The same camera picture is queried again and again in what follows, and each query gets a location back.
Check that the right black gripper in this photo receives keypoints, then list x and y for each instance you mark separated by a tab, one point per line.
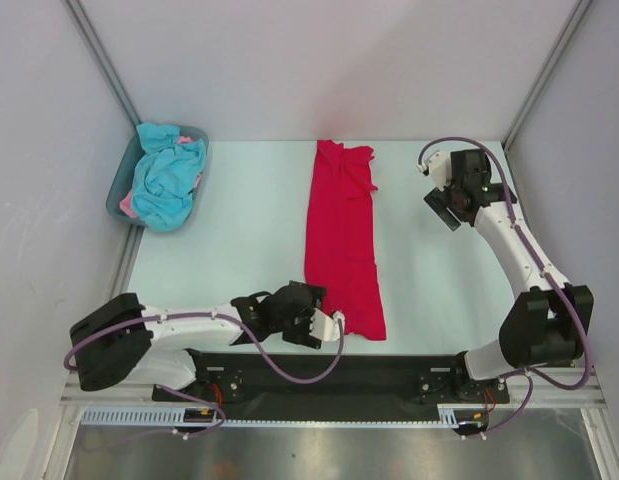
443	209

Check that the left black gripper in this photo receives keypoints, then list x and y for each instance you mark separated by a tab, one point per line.
301	335

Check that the red t shirt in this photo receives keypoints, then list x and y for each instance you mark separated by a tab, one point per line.
339	245

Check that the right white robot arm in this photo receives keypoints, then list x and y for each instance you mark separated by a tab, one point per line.
549	319

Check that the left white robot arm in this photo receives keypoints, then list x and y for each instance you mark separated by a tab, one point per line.
125	341

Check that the cyan t shirt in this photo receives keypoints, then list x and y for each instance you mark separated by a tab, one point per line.
164	175

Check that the grey plastic bin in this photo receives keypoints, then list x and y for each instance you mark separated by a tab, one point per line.
156	182

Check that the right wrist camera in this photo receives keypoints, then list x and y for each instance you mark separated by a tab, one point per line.
438	168

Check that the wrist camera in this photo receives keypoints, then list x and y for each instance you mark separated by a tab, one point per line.
438	168
325	327

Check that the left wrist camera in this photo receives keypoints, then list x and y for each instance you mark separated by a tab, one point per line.
325	327

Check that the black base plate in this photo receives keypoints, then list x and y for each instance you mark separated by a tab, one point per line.
361	389

